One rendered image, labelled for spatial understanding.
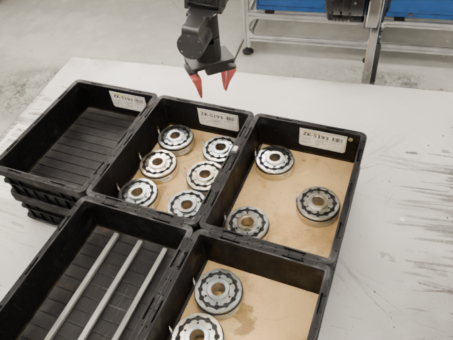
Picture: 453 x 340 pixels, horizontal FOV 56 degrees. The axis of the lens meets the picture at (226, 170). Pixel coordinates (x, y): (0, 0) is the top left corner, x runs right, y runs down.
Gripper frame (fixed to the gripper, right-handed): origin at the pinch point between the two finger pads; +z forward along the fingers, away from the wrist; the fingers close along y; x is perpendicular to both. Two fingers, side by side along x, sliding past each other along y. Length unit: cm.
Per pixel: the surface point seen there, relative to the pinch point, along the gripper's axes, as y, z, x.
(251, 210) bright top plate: -0.5, 21.0, -22.2
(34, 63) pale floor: -66, 101, 236
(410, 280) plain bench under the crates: 31, 37, -47
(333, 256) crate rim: 7.7, 14.4, -44.7
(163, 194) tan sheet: -18.4, 23.8, -5.2
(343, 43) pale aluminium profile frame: 130, 87, 129
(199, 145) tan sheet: -3.6, 23.1, 8.1
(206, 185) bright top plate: -7.6, 20.9, -9.9
